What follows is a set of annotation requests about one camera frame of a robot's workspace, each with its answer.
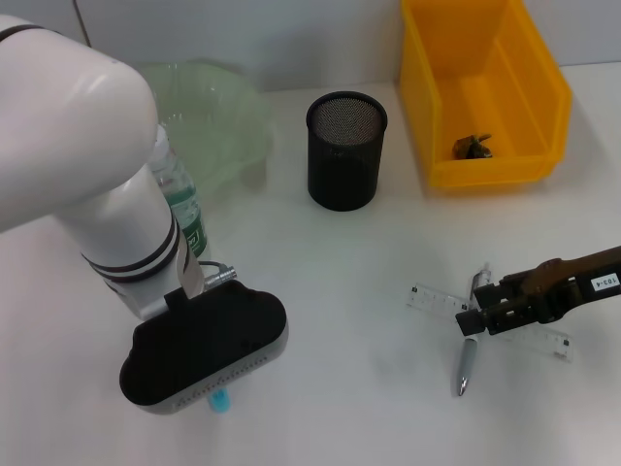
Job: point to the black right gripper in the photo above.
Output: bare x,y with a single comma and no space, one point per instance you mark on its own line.
567,286

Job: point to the transparent plastic ruler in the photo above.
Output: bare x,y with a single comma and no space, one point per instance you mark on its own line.
436,301

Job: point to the green plastic wrapper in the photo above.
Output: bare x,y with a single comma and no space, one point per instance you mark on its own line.
473,148

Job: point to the blue scissors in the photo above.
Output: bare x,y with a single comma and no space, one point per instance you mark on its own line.
219,403

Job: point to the clear bottle with green label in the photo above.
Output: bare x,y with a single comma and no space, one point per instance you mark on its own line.
186,204

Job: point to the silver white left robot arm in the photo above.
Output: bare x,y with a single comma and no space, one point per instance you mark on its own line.
73,145

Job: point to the grey ballpoint pen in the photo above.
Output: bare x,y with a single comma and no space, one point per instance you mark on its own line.
467,364

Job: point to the black mesh pen holder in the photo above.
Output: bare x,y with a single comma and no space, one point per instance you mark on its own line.
345,160

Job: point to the green glass fruit plate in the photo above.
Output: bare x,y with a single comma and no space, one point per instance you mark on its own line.
223,126

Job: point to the yellow plastic bin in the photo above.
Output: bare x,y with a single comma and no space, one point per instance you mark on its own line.
485,73

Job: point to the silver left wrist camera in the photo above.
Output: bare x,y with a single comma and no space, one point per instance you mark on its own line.
204,344

